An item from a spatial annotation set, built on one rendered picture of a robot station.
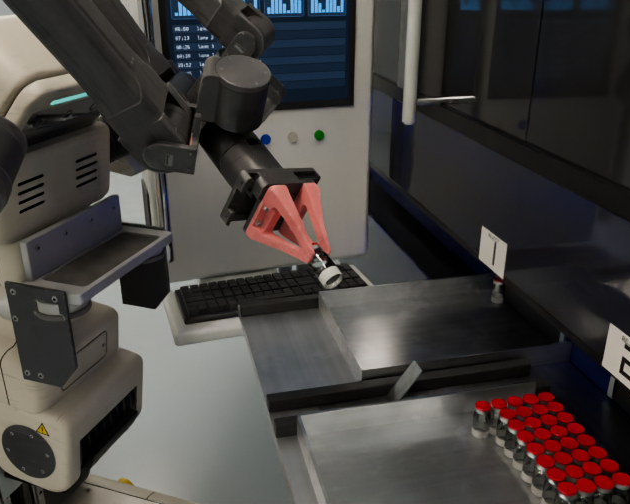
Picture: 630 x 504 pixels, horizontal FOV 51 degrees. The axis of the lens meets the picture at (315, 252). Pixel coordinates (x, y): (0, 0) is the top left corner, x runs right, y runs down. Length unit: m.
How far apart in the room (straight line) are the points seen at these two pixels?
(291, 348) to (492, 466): 0.38
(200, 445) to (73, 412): 1.20
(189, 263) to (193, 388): 1.14
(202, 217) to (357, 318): 0.46
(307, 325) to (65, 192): 0.45
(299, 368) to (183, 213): 0.54
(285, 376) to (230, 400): 1.48
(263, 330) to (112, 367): 0.28
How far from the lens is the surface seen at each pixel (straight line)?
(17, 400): 1.17
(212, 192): 1.45
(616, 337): 0.88
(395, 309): 1.21
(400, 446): 0.90
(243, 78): 0.69
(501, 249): 1.10
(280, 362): 1.06
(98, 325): 1.20
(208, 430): 2.37
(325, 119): 1.48
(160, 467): 2.26
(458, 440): 0.92
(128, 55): 0.71
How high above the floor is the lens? 1.45
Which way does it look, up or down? 23 degrees down
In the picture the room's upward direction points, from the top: straight up
